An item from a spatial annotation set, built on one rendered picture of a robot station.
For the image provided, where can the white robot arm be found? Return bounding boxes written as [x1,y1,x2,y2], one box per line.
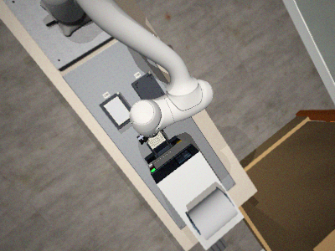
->
[40,0,214,137]

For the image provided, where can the white cylinder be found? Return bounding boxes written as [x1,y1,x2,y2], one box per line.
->
[188,188,238,240]

